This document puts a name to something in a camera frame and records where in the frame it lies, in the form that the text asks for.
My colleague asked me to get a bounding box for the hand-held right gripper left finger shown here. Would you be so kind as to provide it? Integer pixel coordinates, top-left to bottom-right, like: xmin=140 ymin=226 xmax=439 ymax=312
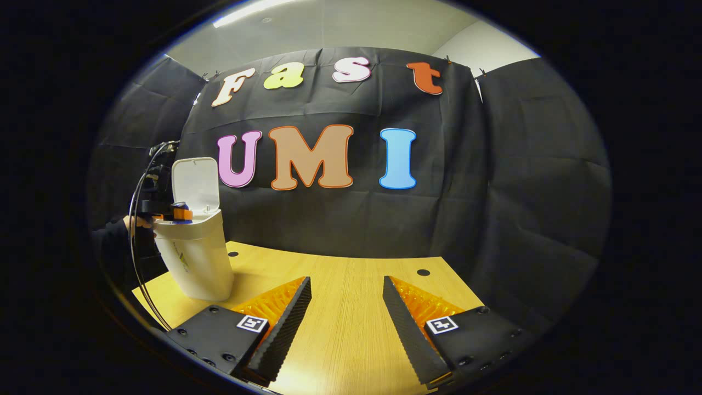
xmin=166 ymin=276 xmax=312 ymax=385

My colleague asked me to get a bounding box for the black backdrop cloth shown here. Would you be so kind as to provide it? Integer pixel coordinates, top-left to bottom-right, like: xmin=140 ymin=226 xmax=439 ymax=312
xmin=88 ymin=47 xmax=612 ymax=330

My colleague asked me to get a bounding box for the ceiling light panel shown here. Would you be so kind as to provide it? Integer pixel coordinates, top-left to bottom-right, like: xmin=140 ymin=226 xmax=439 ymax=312
xmin=213 ymin=0 xmax=297 ymax=28

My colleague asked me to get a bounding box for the black cable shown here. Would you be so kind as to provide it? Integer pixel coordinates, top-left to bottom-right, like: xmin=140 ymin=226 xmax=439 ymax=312
xmin=128 ymin=142 xmax=179 ymax=330

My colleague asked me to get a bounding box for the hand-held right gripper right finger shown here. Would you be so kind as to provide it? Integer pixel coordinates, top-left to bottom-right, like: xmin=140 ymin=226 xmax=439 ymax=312
xmin=382 ymin=275 xmax=535 ymax=389

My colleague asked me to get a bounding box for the wooden desktop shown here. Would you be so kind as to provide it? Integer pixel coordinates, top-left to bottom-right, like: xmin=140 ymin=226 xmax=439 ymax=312
xmin=132 ymin=241 xmax=483 ymax=395

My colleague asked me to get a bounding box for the white desktop garbage bin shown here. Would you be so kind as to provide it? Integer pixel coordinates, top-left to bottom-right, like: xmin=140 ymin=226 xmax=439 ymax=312
xmin=152 ymin=157 xmax=235 ymax=302

